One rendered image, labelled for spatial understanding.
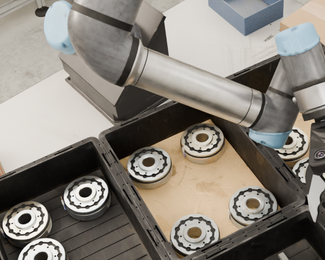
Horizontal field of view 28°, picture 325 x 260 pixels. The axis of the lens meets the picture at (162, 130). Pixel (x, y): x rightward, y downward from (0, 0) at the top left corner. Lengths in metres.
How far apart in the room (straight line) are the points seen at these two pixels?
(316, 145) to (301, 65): 0.14
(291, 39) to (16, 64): 2.18
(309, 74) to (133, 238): 0.53
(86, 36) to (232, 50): 0.89
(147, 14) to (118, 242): 0.61
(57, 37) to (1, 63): 1.67
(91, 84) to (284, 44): 0.75
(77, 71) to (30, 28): 1.57
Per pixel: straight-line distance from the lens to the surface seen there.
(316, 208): 1.22
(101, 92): 1.75
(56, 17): 1.59
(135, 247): 1.40
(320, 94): 1.17
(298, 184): 1.35
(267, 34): 2.03
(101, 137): 1.46
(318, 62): 1.17
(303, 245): 1.39
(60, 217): 1.48
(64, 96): 1.92
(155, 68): 1.19
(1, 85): 3.11
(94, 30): 1.14
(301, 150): 1.49
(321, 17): 1.84
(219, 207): 1.43
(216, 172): 1.49
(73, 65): 1.85
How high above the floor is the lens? 2.00
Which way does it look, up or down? 48 degrees down
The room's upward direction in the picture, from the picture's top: 9 degrees counter-clockwise
